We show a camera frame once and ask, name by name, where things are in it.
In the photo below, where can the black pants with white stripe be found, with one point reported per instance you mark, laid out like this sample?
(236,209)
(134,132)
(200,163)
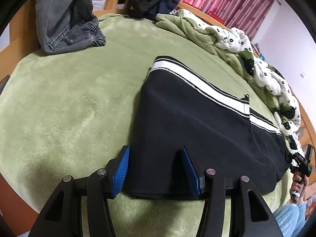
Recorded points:
(197,118)

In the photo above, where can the grey jeans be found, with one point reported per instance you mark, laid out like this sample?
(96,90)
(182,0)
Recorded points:
(61,17)

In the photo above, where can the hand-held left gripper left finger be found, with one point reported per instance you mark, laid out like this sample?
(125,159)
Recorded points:
(119,175)

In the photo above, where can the teal cloth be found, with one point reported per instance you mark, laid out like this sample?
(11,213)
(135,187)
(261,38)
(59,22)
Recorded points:
(260,54)

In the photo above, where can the person's right hand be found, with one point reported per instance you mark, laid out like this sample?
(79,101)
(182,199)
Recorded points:
(296,184)

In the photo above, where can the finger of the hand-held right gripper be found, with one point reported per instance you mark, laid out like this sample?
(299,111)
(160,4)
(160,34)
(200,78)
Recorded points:
(291,158)
(309,151)

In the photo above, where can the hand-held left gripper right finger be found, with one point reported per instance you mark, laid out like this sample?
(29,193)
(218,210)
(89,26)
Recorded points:
(191,175)

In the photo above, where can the white floral duvet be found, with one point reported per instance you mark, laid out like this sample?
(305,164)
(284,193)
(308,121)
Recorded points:
(229,39)

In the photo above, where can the navy blue garment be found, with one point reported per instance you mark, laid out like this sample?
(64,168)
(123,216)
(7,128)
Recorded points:
(165,3)

